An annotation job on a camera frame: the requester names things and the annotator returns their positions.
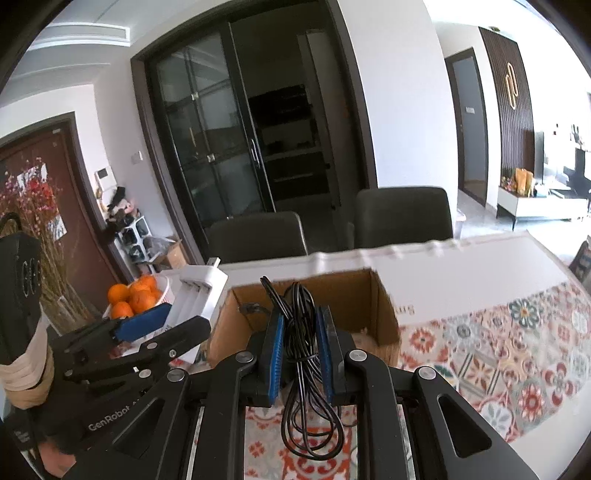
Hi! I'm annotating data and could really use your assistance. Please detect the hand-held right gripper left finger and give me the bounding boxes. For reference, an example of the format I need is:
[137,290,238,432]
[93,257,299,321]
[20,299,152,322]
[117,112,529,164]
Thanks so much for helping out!
[88,308,284,480]

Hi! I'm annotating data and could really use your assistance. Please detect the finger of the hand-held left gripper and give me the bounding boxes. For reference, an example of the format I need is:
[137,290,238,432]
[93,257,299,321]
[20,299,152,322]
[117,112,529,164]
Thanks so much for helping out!
[60,307,172,366]
[65,318,213,384]

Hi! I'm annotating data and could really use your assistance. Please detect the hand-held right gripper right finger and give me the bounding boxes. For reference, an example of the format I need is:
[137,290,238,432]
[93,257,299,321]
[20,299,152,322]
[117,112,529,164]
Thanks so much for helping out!
[316,305,539,480]

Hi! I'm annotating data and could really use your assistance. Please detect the black power adapter with cable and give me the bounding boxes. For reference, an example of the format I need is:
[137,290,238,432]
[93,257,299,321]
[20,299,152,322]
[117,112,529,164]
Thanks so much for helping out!
[240,276,345,460]

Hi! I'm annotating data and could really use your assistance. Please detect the white battery charger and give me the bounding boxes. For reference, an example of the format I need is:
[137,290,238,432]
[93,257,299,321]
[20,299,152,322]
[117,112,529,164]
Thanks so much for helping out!
[164,257,230,365]

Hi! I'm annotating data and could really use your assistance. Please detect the brown cardboard box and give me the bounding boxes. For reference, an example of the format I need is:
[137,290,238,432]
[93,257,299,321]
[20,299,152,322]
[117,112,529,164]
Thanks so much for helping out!
[205,268,402,370]

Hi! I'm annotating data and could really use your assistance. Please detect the person's left hand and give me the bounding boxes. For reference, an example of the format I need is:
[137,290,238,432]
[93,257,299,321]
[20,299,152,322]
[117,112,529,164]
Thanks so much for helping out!
[0,322,55,411]

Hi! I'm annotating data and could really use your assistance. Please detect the white red-striped fruit basket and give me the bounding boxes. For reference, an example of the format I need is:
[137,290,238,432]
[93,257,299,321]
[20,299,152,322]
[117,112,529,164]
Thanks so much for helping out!
[102,272,178,319]

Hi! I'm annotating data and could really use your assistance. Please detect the small cardboard box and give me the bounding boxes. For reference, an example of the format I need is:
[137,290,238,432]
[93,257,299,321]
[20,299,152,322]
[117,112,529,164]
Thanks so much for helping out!
[154,236,188,271]

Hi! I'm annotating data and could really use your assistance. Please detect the clear plastic bag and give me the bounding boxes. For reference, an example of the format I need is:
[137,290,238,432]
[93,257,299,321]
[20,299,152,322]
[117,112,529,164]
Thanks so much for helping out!
[141,235,174,264]

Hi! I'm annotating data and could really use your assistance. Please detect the white shoe rack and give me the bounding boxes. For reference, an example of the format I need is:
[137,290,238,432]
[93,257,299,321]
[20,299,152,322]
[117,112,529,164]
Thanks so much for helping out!
[115,216,153,264]

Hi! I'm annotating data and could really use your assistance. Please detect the dried flower branches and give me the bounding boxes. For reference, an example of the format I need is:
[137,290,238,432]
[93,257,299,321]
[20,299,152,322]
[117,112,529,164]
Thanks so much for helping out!
[0,159,100,333]

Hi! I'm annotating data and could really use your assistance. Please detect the dark grey dining chair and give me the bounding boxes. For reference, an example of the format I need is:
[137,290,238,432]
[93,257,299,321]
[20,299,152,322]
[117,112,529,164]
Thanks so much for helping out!
[353,186,454,250]
[205,211,309,265]

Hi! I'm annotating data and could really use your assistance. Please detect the brown entrance door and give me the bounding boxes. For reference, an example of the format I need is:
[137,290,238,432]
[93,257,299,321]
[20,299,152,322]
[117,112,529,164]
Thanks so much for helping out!
[0,113,125,287]

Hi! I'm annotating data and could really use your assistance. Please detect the dark glass sliding door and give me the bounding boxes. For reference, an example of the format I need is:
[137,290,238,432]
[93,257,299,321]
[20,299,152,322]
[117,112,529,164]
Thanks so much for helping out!
[131,0,377,259]

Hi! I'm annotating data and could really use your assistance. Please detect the white low console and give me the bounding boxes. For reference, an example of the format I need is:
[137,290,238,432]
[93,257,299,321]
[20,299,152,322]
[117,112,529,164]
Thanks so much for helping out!
[496,185,591,232]

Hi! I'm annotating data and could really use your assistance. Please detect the yellow gift bag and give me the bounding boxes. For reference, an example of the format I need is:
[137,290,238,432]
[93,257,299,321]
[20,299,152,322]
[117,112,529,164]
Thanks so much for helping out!
[501,168,536,197]

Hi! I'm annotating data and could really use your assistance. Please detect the dark interior door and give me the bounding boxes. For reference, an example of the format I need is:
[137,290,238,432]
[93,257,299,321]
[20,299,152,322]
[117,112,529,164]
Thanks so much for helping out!
[445,48,490,208]

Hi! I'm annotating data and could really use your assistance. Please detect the dark slatted wall panel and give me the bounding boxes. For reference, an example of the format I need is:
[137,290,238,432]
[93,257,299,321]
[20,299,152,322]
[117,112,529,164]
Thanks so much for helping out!
[479,27,536,195]

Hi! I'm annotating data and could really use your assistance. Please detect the gold wall ornament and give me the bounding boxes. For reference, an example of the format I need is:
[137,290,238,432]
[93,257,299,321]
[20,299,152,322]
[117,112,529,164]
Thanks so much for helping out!
[503,62,518,110]

